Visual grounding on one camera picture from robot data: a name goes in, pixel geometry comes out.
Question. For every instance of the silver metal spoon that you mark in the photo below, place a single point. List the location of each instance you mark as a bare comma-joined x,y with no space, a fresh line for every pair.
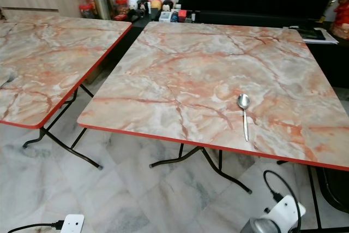
243,101

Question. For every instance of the white paper sheets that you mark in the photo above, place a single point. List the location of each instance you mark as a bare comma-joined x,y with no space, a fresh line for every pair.
330,39

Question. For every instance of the marble pattern folding table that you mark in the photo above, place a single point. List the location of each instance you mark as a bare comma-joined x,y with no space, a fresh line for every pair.
54,64
196,75

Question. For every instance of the stainless steel tumbler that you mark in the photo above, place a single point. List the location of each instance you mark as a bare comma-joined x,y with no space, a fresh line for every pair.
103,7

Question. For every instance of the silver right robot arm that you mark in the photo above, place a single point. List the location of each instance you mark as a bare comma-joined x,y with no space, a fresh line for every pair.
256,226

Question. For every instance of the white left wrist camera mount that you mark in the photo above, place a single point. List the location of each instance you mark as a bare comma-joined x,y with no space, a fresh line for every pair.
72,223

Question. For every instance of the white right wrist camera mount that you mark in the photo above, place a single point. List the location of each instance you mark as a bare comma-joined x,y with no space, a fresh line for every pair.
286,211

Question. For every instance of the white panda figurine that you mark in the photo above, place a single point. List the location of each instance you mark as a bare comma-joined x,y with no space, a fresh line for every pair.
133,4

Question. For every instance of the short red-lid jar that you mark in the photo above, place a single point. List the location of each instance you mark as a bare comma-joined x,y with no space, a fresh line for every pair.
86,11

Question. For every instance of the black round stool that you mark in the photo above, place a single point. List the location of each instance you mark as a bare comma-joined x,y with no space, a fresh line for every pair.
332,186

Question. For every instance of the red figurine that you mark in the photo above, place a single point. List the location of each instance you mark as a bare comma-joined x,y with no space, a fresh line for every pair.
341,15

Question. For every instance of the black flat tablet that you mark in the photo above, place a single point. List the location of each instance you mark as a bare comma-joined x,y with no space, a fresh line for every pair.
312,34

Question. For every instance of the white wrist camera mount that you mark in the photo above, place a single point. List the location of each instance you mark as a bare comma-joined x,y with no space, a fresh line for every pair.
72,223
286,211

